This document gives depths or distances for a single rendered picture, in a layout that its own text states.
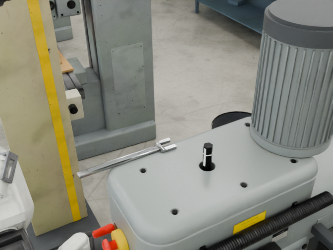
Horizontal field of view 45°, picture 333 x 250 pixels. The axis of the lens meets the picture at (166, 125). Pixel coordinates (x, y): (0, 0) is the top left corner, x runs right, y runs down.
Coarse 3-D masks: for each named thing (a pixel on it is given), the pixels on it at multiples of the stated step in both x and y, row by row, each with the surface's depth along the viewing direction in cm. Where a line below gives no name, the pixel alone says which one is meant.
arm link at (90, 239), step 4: (84, 232) 163; (88, 232) 162; (92, 232) 162; (88, 236) 162; (92, 236) 158; (88, 240) 157; (92, 240) 157; (96, 240) 156; (100, 240) 156; (88, 244) 156; (92, 244) 156; (96, 244) 155; (100, 244) 156; (84, 248) 154; (88, 248) 155; (92, 248) 156; (96, 248) 155; (100, 248) 156
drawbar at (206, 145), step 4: (204, 144) 90; (208, 144) 90; (212, 144) 90; (208, 148) 89; (212, 148) 90; (208, 152) 90; (208, 156) 91; (208, 160) 91; (208, 164) 92; (204, 168) 93; (208, 168) 93
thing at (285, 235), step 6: (288, 228) 103; (276, 234) 101; (282, 234) 103; (288, 234) 105; (264, 240) 100; (270, 240) 101; (276, 240) 103; (282, 240) 105; (252, 246) 98; (258, 246) 100
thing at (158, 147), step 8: (160, 144) 99; (136, 152) 97; (144, 152) 97; (152, 152) 97; (112, 160) 94; (120, 160) 94; (128, 160) 95; (88, 168) 92; (96, 168) 92; (104, 168) 92; (80, 176) 90
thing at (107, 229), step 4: (108, 224) 103; (112, 224) 103; (100, 228) 102; (104, 228) 102; (108, 228) 102; (112, 228) 102; (96, 232) 101; (100, 232) 101; (104, 232) 101; (108, 232) 102; (96, 236) 101; (100, 236) 101
